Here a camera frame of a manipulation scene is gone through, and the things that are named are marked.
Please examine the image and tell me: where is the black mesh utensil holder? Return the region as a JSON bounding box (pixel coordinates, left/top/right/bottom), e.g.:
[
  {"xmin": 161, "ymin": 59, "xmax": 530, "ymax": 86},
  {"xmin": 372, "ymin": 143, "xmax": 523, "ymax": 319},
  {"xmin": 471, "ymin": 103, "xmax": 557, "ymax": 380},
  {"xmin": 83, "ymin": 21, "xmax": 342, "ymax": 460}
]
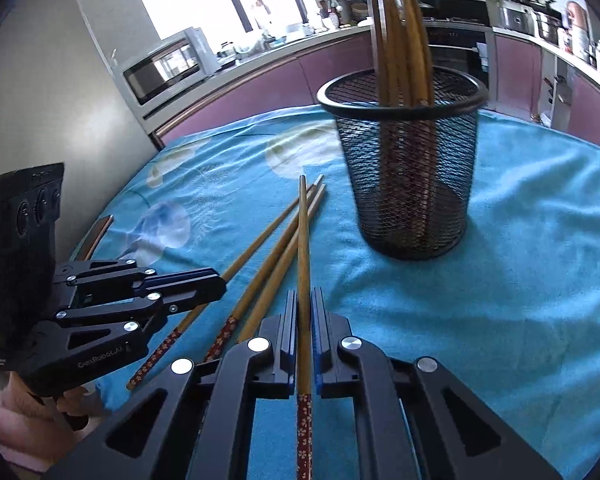
[{"xmin": 316, "ymin": 67, "xmax": 491, "ymax": 261}]

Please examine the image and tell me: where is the white microwave oven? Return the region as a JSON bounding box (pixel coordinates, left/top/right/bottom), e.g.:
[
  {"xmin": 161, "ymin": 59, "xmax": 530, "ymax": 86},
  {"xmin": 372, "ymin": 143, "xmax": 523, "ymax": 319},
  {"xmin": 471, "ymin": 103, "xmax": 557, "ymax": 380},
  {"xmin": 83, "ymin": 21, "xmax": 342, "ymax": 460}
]
[{"xmin": 119, "ymin": 27, "xmax": 216, "ymax": 107}]

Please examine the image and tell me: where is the grey refrigerator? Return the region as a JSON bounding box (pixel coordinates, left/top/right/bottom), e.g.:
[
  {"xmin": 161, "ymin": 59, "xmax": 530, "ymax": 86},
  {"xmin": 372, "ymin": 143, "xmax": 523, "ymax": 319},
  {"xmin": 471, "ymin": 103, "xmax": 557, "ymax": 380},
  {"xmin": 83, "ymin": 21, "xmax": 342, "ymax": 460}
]
[{"xmin": 0, "ymin": 0, "xmax": 163, "ymax": 281}]

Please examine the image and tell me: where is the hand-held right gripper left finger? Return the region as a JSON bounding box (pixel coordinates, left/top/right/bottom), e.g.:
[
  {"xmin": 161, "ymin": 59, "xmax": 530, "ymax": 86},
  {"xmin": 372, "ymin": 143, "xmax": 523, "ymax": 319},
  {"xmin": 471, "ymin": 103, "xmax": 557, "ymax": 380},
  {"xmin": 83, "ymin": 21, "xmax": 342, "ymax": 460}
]
[{"xmin": 45, "ymin": 290, "xmax": 298, "ymax": 480}]

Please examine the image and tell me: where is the single red-handled chopstick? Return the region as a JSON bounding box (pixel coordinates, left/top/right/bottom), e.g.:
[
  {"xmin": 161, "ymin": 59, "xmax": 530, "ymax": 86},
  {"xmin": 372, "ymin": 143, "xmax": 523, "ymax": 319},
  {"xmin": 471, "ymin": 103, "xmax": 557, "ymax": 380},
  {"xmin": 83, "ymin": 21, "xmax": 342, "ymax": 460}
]
[
  {"xmin": 235, "ymin": 185, "xmax": 327, "ymax": 346},
  {"xmin": 126, "ymin": 175, "xmax": 325, "ymax": 392},
  {"xmin": 203, "ymin": 185, "xmax": 317, "ymax": 363},
  {"xmin": 295, "ymin": 175, "xmax": 315, "ymax": 480}
]

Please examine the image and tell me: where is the black built-in oven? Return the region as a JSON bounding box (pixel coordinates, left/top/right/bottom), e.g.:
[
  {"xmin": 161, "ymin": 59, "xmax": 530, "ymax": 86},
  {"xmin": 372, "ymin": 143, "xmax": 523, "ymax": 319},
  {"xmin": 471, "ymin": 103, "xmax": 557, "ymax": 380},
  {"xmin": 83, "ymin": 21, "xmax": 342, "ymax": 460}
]
[{"xmin": 420, "ymin": 20, "xmax": 493, "ymax": 106}]

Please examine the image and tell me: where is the black range hood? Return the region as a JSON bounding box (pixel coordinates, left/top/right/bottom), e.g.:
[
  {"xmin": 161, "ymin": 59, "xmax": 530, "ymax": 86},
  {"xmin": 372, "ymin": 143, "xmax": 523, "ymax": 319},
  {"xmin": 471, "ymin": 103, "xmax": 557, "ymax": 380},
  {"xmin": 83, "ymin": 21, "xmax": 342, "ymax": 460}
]
[{"xmin": 410, "ymin": 0, "xmax": 491, "ymax": 21}]

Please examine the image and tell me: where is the pink base cabinet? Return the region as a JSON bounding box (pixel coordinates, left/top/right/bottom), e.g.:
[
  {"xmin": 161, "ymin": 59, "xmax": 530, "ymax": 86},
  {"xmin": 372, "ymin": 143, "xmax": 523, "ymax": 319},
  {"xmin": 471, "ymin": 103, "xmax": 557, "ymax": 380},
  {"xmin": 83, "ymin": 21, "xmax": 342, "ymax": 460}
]
[
  {"xmin": 492, "ymin": 30, "xmax": 600, "ymax": 156},
  {"xmin": 150, "ymin": 25, "xmax": 381, "ymax": 151}
]

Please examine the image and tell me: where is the person's left hand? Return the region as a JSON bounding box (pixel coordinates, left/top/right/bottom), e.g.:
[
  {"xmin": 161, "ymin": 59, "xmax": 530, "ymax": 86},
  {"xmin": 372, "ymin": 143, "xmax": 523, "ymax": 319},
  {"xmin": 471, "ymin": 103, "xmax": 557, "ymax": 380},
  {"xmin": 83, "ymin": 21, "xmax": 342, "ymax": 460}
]
[{"xmin": 0, "ymin": 372, "xmax": 106, "ymax": 461}]

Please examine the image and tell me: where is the steel stock pot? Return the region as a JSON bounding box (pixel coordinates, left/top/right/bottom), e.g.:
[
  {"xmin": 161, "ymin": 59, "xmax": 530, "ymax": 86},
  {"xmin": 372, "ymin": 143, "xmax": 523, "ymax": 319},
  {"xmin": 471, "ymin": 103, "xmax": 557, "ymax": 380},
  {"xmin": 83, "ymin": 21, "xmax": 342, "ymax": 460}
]
[{"xmin": 536, "ymin": 10, "xmax": 563, "ymax": 43}]

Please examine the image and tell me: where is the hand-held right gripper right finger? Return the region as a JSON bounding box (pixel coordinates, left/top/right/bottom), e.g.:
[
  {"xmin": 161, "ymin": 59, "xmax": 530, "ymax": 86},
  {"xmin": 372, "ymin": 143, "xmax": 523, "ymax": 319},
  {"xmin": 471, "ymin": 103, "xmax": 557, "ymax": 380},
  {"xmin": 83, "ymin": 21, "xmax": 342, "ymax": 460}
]
[{"xmin": 310, "ymin": 287, "xmax": 563, "ymax": 480}]

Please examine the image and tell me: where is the silver rice cooker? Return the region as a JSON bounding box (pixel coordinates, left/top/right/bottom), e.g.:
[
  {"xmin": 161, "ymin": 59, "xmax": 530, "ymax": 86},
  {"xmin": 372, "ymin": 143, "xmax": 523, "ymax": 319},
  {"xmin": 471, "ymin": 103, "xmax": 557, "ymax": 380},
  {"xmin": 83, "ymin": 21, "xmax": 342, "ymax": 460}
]
[{"xmin": 497, "ymin": 2, "xmax": 535, "ymax": 36}]

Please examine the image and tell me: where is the blue floral tablecloth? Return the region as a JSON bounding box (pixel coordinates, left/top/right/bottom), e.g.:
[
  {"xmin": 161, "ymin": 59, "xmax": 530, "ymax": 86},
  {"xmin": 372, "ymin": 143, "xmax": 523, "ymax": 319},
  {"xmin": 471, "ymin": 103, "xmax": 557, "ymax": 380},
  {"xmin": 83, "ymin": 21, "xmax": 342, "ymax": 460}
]
[{"xmin": 77, "ymin": 105, "xmax": 600, "ymax": 480}]

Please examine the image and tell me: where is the pink thermos jug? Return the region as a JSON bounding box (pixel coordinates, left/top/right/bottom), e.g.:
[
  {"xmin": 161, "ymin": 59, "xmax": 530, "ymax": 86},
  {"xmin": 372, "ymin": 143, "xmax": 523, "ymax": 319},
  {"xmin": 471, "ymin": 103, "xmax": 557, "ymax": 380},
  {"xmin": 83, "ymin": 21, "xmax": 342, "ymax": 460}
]
[{"xmin": 562, "ymin": 1, "xmax": 591, "ymax": 56}]

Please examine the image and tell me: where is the bundle of wooden chopsticks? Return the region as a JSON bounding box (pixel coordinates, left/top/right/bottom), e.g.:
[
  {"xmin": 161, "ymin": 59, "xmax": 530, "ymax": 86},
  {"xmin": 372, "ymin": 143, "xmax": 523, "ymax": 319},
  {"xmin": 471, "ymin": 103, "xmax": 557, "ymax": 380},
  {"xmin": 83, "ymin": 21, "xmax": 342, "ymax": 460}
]
[{"xmin": 367, "ymin": 0, "xmax": 443, "ymax": 256}]

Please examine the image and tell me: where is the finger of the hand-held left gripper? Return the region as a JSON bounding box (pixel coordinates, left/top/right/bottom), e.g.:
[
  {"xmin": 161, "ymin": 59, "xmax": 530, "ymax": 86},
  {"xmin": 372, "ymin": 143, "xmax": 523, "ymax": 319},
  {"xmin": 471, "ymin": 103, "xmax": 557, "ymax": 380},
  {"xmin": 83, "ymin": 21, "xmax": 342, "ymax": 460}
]
[
  {"xmin": 55, "ymin": 259, "xmax": 228, "ymax": 295},
  {"xmin": 55, "ymin": 287, "xmax": 227, "ymax": 332}
]

